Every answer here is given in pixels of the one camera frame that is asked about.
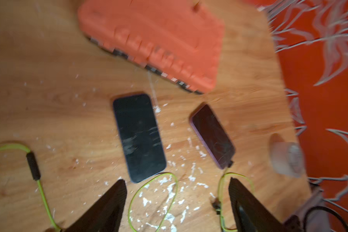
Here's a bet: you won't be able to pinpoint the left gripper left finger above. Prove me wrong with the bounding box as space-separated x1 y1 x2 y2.
65 179 127 232

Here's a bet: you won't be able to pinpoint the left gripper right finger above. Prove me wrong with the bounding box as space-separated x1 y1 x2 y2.
228 178 284 232

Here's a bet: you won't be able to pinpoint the yellow earphones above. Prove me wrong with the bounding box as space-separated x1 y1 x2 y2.
0 143 179 232
212 161 255 232

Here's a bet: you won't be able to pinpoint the black phone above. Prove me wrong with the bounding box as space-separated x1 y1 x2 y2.
189 102 236 170
112 93 166 183

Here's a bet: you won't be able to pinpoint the clear tape roll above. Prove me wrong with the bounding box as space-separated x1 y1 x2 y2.
270 142 305 178

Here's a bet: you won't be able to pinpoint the orange tool case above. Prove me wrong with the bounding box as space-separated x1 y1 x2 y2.
77 1 224 94

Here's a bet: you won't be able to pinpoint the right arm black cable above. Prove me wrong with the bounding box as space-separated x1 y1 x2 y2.
304 205 348 232

